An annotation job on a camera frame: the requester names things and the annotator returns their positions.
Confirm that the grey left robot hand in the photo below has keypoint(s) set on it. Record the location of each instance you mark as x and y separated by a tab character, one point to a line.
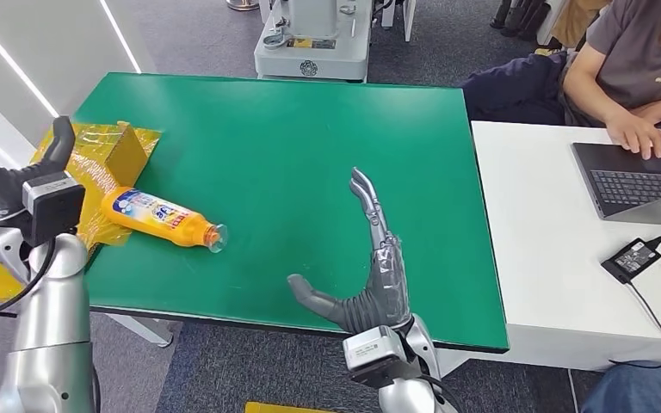
0	182

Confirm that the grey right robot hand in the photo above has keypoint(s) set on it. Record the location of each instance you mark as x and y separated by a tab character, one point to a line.
387	285

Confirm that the person's right hand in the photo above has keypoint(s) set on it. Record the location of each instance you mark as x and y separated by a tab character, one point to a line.
638	132

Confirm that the orange detergent bottle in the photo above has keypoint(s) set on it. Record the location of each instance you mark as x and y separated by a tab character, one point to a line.
154	219

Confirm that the dark grey laptop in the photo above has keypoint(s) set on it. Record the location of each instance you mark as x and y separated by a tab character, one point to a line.
638	188

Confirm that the person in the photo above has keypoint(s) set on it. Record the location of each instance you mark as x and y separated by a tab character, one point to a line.
633	57

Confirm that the yellow film-wrapped cardboard box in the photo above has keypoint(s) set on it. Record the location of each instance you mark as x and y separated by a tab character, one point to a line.
102	154

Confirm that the black power adapter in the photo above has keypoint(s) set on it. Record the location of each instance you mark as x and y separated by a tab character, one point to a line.
633	259

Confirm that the yellow box edge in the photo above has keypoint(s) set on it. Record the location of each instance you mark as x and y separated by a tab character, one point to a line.
273	408

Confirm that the white table leg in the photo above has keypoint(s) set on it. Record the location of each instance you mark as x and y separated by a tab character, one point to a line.
148	333

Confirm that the white machine base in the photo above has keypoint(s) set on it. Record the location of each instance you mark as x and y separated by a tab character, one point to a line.
330	62

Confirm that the white furniture panels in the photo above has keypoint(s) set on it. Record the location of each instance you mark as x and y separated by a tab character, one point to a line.
409	17

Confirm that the person's leg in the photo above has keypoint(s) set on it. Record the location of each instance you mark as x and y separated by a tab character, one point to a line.
644	393

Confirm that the round metal base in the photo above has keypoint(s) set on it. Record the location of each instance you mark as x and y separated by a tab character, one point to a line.
244	4

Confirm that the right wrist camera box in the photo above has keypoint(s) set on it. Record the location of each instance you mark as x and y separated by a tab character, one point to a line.
370	348

